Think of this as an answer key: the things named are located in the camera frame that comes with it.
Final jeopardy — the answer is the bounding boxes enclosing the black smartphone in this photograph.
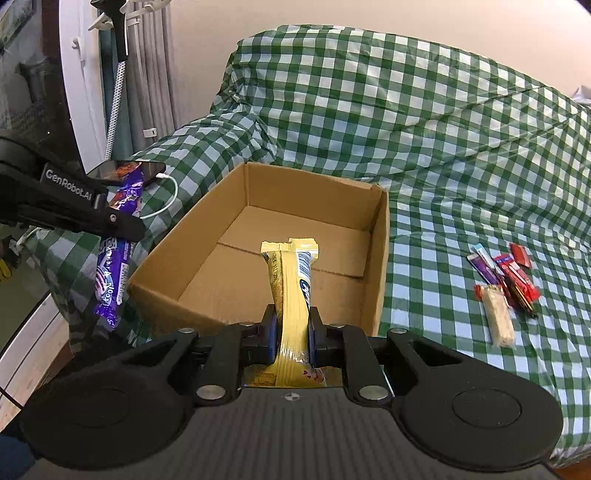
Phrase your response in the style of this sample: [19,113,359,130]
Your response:
[86,159,167,186]

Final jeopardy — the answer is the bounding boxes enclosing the clear peanut nougat bar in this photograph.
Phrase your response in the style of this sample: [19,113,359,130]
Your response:
[475,284,515,348]

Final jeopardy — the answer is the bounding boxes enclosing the light blue candy stick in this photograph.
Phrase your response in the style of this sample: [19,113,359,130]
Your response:
[471,243,499,276]

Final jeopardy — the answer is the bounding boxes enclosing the white door frame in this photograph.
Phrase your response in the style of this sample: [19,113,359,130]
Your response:
[58,0,106,171]

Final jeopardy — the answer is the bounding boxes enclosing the green checkered sofa cover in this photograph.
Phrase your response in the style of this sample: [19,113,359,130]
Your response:
[25,23,591,469]

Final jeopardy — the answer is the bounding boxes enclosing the purple chocolate bar wrapper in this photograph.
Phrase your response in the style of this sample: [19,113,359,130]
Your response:
[94,163,143,330]

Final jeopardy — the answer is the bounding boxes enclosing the brown cardboard box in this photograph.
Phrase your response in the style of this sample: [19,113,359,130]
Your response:
[128,162,390,336]

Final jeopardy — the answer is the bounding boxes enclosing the black snack bar wrapper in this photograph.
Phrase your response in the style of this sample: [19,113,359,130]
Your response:
[504,276,538,318]

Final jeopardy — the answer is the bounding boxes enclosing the small red snack packet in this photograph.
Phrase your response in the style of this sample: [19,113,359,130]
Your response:
[509,243,532,270]

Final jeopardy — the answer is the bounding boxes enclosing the white charging cable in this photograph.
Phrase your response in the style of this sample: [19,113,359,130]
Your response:
[138,173,181,221]

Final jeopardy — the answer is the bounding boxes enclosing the yellow snack bar wrapper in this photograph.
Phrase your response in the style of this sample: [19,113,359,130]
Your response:
[245,238,325,388]

